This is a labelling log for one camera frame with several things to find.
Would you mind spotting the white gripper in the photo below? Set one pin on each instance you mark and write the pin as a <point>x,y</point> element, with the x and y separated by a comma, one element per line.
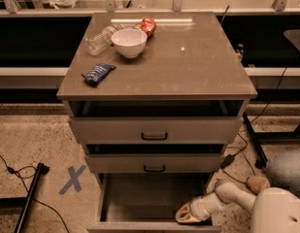
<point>199,209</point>

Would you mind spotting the grey drawer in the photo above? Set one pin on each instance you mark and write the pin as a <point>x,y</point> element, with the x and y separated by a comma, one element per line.
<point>147,203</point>
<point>153,163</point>
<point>155,130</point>

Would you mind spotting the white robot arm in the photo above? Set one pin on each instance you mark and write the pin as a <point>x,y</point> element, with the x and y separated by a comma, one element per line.
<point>273,210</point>

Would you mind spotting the grey drawer cabinet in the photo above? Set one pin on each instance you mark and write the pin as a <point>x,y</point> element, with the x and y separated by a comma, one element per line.
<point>187,69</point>

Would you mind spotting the tan work boot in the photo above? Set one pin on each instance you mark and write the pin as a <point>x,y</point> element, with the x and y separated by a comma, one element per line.
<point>257,184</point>

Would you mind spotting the black stand leg right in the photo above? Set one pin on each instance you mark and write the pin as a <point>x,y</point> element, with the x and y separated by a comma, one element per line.
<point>261,160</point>

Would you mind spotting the black stand leg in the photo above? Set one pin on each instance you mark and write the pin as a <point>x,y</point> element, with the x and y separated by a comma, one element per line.
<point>21,206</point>
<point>261,160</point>

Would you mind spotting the blue tape cross mark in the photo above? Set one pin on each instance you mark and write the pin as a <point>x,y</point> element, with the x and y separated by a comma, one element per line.
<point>74,180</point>

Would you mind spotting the black stand leg left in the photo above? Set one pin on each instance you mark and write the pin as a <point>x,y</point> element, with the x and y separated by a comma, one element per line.
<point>21,206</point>

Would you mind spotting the blue snack bag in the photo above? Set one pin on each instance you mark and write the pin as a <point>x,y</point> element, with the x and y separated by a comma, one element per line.
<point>98,73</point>

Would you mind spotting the white ceramic bowl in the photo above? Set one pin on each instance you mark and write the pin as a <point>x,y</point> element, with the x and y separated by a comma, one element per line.
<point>129,42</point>

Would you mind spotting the clear plastic water bottle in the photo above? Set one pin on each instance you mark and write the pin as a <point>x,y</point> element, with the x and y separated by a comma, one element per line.
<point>103,39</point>

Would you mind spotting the grey table corner right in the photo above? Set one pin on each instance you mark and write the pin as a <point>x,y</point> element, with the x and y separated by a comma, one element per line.
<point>293,37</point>

